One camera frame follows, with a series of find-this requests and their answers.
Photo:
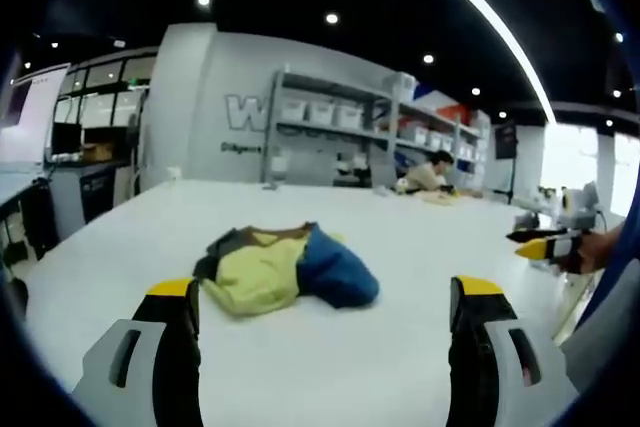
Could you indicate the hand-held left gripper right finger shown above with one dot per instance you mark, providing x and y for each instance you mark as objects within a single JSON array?
[{"x": 500, "y": 372}]

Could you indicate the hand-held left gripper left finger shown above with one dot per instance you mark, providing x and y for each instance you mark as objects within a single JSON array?
[{"x": 135, "y": 372}]

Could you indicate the yellow and blue garment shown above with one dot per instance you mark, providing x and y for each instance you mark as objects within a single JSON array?
[{"x": 270, "y": 272}]

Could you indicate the person's right hand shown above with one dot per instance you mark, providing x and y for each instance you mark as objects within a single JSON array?
[{"x": 600, "y": 249}]

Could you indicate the white and grey device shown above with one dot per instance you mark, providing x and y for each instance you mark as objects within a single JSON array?
[{"x": 570, "y": 204}]

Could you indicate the person's grey clothing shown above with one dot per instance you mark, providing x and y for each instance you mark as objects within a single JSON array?
[{"x": 607, "y": 327}]

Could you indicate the beige cloth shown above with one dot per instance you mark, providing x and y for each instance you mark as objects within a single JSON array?
[{"x": 450, "y": 197}]

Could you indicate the dark sign board on stand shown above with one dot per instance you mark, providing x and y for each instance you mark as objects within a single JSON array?
[{"x": 505, "y": 139}]

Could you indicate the grey metal shelf rack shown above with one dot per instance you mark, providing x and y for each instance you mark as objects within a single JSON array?
[
  {"x": 320, "y": 134},
  {"x": 430, "y": 129}
]

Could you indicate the black cabinet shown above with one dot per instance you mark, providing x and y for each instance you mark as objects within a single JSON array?
[{"x": 100, "y": 194}]

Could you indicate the long ceiling light strip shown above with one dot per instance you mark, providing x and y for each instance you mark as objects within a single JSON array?
[{"x": 495, "y": 22}]

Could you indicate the brown cardboard box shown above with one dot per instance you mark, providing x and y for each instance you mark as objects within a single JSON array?
[{"x": 97, "y": 152}]

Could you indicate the black monitor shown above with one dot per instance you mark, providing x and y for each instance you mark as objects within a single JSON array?
[{"x": 66, "y": 139}]

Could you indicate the row of white storage bins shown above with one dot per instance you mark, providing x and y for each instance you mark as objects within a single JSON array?
[{"x": 325, "y": 112}]

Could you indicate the white projection screen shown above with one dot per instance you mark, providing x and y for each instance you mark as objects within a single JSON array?
[{"x": 35, "y": 107}]

